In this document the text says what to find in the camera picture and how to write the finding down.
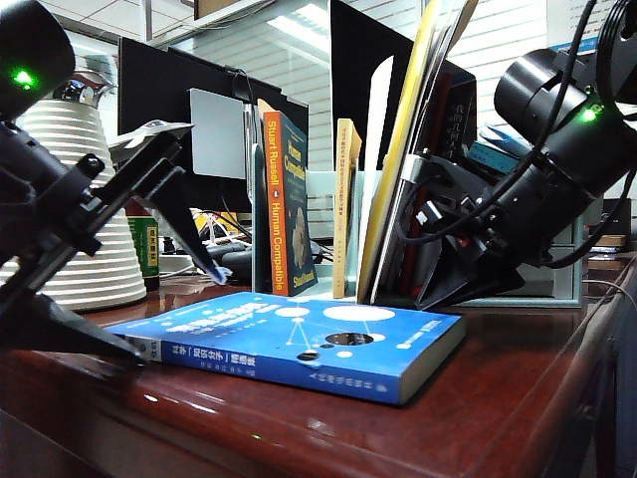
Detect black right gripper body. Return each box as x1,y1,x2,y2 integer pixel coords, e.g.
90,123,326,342
432,158,598,273

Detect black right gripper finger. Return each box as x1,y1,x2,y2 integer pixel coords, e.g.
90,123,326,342
437,263,527,309
415,236,472,311

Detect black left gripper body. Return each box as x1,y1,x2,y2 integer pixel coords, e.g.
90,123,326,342
0,121,186,305

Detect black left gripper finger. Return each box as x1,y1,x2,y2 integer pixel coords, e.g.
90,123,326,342
0,292,146,369
142,167,234,287

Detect blue paperback book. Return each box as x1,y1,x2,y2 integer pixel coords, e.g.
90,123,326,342
105,291,468,405

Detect light blue desk bookshelf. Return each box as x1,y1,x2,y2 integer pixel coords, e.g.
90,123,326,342
251,143,584,308

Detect orange Human Compatible book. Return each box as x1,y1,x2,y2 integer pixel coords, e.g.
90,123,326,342
262,110,319,298

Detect black book Chinese title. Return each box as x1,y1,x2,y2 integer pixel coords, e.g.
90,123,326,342
437,84,477,160

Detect thin yellow book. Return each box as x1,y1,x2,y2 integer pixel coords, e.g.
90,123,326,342
331,118,363,299

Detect dark red book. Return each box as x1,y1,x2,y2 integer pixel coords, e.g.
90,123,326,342
402,74,452,295

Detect white power strip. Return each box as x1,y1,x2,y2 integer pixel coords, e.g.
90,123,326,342
157,252,200,273

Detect brown bottle green label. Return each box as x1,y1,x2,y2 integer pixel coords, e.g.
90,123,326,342
126,198,161,293

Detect white organizer drawer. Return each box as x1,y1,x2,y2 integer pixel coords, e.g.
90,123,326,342
517,247,573,299

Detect teal notebook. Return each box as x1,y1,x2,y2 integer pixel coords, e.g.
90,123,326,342
470,141,524,175

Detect dark grey pouch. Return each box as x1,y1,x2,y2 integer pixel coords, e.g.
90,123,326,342
206,243,254,283

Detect white ribbed thermos jug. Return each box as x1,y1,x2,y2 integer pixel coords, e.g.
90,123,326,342
0,69,148,313

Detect light blue paper pack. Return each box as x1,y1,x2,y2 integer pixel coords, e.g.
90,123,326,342
480,123,533,160

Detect grey rectangular panel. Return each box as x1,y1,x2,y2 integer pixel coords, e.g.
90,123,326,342
188,88,248,180

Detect black box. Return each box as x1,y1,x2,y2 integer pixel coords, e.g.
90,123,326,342
599,198,632,235

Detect grey model airplane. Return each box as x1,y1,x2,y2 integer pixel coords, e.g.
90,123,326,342
108,119,194,150

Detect black computer monitor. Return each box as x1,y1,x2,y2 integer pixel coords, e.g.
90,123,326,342
117,37,310,213

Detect yellow folder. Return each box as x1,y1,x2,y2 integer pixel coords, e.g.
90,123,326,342
356,0,442,303

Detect white paper sheet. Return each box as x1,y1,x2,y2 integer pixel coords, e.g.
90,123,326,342
356,56,394,290

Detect dark magazine stack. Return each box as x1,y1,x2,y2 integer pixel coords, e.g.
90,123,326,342
371,0,479,305

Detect purple and white poster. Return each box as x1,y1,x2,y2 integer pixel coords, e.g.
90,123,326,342
545,0,613,56

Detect black upright panel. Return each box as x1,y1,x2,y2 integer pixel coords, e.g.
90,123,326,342
329,0,478,173

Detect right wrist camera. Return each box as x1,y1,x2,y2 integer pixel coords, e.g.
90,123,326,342
400,154,452,235

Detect thin white cable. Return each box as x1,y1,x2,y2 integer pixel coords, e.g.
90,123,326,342
581,278,637,310

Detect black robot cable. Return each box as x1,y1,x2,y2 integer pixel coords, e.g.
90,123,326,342
397,0,598,245

